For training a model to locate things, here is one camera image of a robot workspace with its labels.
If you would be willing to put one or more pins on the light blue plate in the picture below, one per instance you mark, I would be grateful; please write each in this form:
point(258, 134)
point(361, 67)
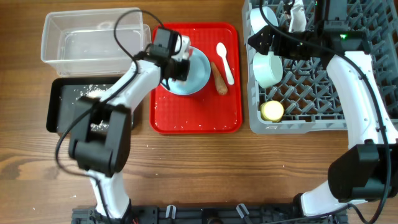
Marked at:
point(198, 76)

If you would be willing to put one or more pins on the white rice pile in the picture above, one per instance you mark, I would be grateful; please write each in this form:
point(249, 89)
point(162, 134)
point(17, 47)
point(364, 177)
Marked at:
point(93, 93)

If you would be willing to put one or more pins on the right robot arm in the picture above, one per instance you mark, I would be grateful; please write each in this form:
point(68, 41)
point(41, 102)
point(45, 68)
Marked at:
point(367, 171)

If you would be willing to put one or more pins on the red serving tray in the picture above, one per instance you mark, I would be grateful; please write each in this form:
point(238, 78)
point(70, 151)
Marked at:
point(203, 112)

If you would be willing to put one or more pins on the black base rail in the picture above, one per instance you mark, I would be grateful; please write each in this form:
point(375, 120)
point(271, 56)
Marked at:
point(269, 213)

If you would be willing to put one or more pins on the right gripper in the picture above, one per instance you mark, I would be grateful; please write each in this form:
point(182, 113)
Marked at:
point(278, 45)

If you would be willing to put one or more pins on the black waste tray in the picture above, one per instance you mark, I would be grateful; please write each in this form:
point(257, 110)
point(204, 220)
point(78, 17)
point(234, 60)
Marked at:
point(64, 94)

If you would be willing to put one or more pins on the white plastic spoon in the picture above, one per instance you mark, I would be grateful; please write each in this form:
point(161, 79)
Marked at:
point(222, 52)

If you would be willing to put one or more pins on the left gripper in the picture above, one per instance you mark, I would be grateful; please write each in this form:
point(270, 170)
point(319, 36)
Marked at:
point(181, 75)

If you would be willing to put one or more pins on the clear plastic bin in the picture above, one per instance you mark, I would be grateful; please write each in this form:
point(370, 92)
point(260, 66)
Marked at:
point(93, 42)

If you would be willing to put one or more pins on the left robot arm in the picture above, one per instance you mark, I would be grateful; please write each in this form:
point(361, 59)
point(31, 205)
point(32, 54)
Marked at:
point(100, 134)

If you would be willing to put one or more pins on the grey dishwasher rack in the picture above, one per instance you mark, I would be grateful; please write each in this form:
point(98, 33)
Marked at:
point(307, 94)

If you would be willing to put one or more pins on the orange carrot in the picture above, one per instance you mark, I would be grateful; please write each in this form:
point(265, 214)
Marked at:
point(219, 82)

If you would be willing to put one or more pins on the mint green bowl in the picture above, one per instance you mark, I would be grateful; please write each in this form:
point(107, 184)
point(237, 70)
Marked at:
point(268, 69)

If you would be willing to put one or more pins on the yellow plastic cup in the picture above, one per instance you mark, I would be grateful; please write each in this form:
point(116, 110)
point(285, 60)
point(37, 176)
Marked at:
point(272, 111)

